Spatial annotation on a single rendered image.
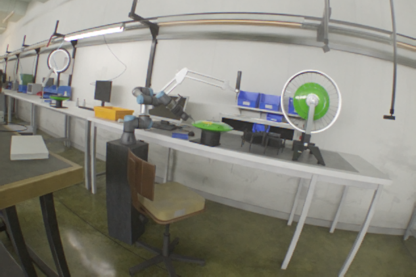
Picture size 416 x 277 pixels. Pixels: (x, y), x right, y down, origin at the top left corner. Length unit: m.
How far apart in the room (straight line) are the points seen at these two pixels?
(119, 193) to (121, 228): 0.33
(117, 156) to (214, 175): 1.41
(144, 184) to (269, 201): 1.76
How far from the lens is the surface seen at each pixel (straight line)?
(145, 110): 1.65
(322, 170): 1.47
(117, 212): 1.79
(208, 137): 1.53
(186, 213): 1.31
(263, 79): 2.42
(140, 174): 1.15
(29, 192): 0.66
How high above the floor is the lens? 1.25
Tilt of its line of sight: 6 degrees down
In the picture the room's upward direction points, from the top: 8 degrees clockwise
